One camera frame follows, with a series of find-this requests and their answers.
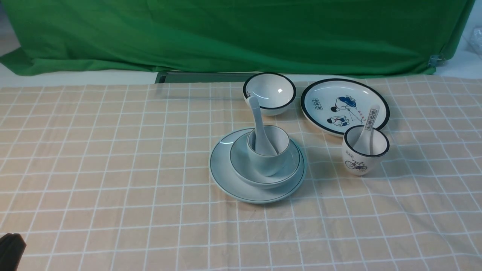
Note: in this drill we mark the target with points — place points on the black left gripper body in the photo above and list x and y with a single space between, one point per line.
12 247

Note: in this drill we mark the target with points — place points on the light blue ceramic bowl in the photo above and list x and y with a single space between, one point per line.
292 171

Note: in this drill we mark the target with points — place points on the light blue ceramic cup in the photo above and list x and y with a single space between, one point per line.
268 165

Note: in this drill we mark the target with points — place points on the light blue ceramic spoon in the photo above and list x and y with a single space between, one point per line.
261 145

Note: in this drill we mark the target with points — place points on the beige checked tablecloth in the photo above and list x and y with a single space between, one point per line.
115 177

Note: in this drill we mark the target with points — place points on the green backdrop cloth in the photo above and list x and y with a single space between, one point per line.
362 38

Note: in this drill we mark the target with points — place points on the light blue ceramic plate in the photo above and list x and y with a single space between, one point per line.
224 176

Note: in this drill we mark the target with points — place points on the white bowl with black rim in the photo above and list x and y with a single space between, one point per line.
275 92

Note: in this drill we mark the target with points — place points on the white plate with cartoon print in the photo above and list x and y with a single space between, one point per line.
334 105

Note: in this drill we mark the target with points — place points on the white cup with bicycle print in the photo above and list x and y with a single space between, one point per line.
360 163

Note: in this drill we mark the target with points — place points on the white spoon with characters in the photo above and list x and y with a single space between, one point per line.
364 142

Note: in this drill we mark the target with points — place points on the metal binder clip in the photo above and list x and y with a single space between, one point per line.
436 61

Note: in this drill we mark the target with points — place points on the grey metal rail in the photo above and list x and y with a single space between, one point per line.
176 77

